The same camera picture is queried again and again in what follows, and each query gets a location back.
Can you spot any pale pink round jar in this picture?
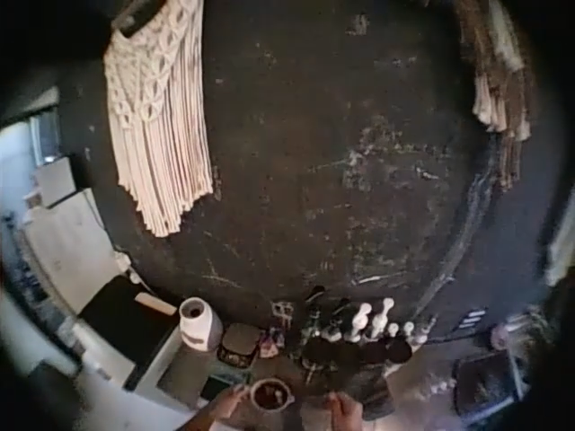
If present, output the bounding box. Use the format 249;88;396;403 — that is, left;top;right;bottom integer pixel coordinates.
490;323;513;352

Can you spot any brown and cream macrame hanging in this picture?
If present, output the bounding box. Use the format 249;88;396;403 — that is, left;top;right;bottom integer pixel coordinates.
453;0;535;192

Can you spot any cream macrame wall hanging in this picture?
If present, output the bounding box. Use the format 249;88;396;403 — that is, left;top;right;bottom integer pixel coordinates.
102;0;216;238

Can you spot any small pink packet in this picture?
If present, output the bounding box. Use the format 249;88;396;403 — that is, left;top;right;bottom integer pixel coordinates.
261;335;283;359

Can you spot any grey folded cloth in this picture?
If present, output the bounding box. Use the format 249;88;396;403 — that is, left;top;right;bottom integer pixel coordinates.
352;366;394;422

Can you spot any black stove top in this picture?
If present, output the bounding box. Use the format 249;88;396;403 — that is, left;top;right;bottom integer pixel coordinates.
79;274;177;391

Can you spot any white ceramic vase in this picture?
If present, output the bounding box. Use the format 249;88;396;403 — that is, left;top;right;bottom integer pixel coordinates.
179;296;225;352

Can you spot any person's left hand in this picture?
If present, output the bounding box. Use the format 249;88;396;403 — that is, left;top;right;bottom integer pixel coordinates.
213;383;252;424

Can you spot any black tray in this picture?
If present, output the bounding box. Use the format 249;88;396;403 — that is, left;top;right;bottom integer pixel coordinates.
452;348;526;419

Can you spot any row of dark pump bottles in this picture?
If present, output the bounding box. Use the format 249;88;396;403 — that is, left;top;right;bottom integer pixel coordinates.
299;285;438;374

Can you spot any white box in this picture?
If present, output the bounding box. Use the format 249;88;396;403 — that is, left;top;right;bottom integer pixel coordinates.
32;154;81;208

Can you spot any teal box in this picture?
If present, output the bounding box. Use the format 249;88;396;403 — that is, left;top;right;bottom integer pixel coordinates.
199;370;249;401

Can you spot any white wire frame holder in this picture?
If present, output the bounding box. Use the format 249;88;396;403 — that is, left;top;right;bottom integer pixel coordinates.
270;300;296;325

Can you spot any white cup with dark drink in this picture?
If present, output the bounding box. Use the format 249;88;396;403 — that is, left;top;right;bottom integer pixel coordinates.
249;377;296;412

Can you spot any person's right hand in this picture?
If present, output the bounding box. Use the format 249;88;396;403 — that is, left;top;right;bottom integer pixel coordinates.
329;391;365;431

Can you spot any black kitchen scale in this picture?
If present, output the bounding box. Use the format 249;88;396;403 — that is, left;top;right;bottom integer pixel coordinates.
217;323;262;366

